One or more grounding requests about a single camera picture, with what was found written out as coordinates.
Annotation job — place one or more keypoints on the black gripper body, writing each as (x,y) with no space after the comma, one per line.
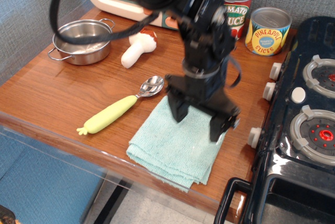
(204,91)

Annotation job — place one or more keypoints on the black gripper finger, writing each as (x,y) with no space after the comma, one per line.
(178,106)
(220,124)

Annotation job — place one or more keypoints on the light blue towel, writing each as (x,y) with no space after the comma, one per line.
(178,153)

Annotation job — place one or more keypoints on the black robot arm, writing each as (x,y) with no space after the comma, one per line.
(207,43)

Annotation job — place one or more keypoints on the white plush mushroom toy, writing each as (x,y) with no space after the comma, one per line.
(143,42)

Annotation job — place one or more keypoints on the pineapple slices can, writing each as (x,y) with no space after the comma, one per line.
(267,31)

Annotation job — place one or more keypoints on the tomato sauce can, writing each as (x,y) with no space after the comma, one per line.
(237,11)

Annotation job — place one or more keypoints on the black toy stove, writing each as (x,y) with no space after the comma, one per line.
(293,169)

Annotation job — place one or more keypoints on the small steel pot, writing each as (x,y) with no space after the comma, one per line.
(82,54)

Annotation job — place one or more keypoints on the green handled metal spoon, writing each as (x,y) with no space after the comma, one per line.
(107,116)

